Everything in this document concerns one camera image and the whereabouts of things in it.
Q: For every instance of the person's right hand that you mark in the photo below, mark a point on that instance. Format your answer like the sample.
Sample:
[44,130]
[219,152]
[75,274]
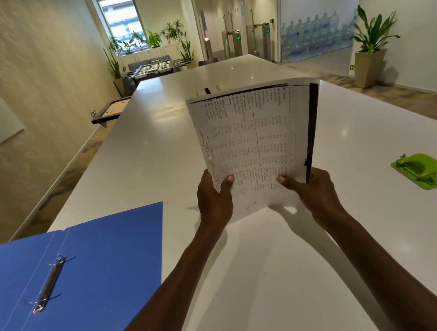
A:
[318,196]

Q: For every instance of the dark chair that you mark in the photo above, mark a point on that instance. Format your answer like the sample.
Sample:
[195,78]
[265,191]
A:
[207,62]

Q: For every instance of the snake plant in beige pot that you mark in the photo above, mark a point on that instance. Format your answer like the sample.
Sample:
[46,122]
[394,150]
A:
[188,52]
[115,71]

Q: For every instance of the window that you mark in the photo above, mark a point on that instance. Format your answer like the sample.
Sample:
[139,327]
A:
[121,18]

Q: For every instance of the printed white paper sheets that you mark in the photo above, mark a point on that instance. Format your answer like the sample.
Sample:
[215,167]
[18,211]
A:
[255,144]

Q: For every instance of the person's right forearm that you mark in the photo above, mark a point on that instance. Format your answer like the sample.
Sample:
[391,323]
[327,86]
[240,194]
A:
[391,277]

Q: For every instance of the bright green leafy plant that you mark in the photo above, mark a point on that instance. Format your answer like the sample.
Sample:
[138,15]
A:
[154,38]

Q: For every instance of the foosball table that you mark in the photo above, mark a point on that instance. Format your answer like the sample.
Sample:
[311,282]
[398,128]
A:
[153,70]

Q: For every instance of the person's left forearm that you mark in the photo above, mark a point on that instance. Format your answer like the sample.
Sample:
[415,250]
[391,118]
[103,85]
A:
[162,303]

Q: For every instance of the grey standing post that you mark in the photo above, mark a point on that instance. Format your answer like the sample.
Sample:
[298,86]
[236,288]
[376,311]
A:
[208,48]

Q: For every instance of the green hole punch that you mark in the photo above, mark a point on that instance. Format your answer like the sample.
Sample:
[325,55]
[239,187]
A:
[421,171]

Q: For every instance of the large plant in beige planter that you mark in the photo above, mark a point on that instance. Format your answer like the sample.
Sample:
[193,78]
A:
[371,68]

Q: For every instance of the black-framed wooden game board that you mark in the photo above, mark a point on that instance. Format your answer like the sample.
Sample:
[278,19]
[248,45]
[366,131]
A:
[111,110]

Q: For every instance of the grey sofa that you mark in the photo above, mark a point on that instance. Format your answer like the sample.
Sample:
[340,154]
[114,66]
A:
[150,61]

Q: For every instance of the blue folder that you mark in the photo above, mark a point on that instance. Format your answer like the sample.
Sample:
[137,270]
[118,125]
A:
[72,285]

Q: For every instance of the stack of water bottles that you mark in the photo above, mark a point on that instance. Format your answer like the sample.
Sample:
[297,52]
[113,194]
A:
[318,38]

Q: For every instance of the person's left hand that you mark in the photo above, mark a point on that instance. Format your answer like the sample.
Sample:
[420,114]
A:
[214,206]

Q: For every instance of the metal turnstile gate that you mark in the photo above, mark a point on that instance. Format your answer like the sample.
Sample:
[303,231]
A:
[234,42]
[262,41]

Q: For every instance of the feathery palm plant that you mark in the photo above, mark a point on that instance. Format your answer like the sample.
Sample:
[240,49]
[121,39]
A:
[172,31]

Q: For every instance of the dark green windowsill plant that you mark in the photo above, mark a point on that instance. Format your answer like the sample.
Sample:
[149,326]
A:
[115,46]
[133,43]

